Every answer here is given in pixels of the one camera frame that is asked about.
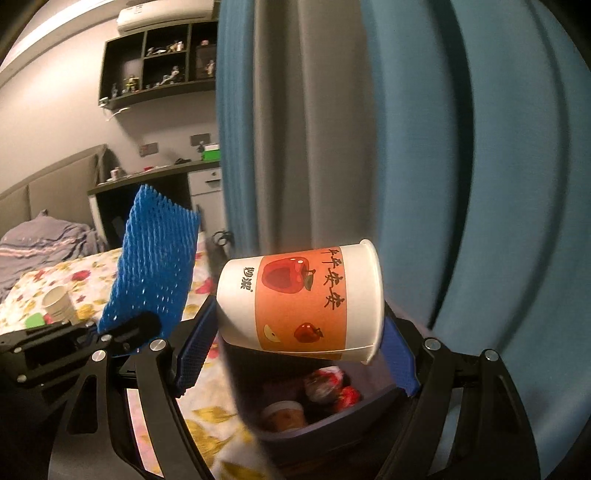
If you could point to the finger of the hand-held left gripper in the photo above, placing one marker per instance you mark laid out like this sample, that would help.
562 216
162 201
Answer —
138 328

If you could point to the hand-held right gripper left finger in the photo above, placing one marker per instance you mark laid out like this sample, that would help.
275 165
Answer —
194 355

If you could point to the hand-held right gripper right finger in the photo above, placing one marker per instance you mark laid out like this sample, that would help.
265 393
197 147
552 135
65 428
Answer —
400 362

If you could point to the blue foam net sleeve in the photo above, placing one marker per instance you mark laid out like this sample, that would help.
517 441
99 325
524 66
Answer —
152 258

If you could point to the red flower paper cup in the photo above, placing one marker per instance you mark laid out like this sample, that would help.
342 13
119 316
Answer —
323 385

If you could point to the purple plastic bin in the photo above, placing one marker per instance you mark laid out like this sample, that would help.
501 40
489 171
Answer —
351 431

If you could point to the orange apple print paper cup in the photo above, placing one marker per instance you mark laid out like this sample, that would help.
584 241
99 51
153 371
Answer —
300 300

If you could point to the small green object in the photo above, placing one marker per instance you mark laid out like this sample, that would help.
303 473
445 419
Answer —
35 319

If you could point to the small plain paper cup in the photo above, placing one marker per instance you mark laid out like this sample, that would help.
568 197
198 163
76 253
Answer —
57 302

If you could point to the floral bed sheet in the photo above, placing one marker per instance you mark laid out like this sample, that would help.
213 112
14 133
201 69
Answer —
87 277

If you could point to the brown paper cup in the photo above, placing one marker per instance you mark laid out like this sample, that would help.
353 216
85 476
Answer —
284 414

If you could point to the grey striped blanket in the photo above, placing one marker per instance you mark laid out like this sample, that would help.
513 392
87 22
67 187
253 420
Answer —
41 244

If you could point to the dark wooden desk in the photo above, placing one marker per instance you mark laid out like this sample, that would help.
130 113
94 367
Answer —
138 177

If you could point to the white drawer cabinet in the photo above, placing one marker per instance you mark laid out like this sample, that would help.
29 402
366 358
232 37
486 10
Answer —
207 194

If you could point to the white mug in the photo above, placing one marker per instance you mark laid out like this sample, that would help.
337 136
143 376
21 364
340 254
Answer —
114 174

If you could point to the grey padded headboard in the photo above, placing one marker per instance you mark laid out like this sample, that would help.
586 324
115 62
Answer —
51 189

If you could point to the green box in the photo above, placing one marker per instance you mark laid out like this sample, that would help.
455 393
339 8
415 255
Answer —
212 153

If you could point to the blue curtain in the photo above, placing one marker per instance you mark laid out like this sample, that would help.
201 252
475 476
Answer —
498 184
235 115

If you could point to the row of figurines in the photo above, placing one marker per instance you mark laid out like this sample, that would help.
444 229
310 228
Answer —
173 74

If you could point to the grey curtain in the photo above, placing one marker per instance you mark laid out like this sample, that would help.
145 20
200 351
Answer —
314 115

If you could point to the white air conditioner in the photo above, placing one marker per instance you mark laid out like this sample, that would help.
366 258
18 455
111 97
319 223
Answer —
166 14

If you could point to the wall socket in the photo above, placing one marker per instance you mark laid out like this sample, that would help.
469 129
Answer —
148 148
200 138

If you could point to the dark wall shelf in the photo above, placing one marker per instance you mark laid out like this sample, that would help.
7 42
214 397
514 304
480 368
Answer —
124 60

